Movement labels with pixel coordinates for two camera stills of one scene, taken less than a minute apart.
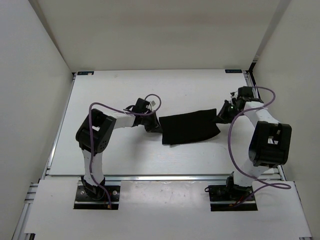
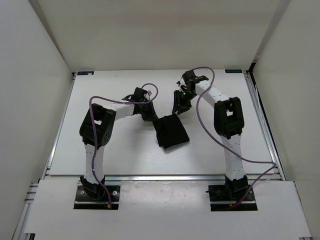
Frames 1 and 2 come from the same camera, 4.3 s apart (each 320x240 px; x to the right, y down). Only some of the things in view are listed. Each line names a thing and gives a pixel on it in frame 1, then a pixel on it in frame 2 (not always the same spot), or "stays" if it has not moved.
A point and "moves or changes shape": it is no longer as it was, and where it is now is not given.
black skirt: x=188 y=127 moves or changes shape
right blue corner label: x=238 y=71 stays
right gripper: x=222 y=114 → x=177 y=101
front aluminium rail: x=166 y=178 stays
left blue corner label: x=85 y=73 stays
